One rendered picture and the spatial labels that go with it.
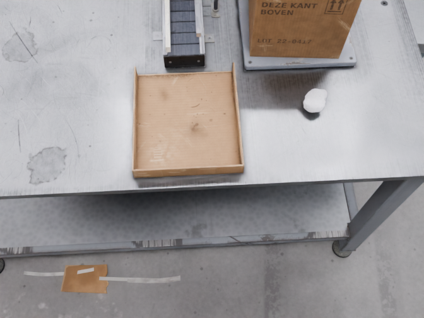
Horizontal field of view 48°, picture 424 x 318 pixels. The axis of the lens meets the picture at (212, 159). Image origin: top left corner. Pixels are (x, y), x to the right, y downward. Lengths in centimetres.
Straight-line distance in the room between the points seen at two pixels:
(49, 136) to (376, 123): 82
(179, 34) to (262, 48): 22
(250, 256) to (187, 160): 86
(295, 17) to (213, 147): 37
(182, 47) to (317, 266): 108
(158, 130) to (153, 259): 85
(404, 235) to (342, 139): 95
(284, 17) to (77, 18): 60
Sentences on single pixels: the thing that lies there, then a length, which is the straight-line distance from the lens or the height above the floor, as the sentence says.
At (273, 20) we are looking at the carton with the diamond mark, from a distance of 119.
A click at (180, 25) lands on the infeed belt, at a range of 132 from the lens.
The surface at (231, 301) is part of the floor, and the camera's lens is 188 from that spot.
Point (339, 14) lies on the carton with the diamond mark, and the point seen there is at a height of 101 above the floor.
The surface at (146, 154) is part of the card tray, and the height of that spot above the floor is 83.
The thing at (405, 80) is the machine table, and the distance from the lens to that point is 137.
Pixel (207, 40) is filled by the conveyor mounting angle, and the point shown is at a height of 83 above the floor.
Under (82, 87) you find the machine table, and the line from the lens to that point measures 129.
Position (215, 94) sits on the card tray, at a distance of 124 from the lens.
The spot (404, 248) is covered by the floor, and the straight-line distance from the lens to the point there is 208.
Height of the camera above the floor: 185
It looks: 63 degrees down
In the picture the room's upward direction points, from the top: 1 degrees clockwise
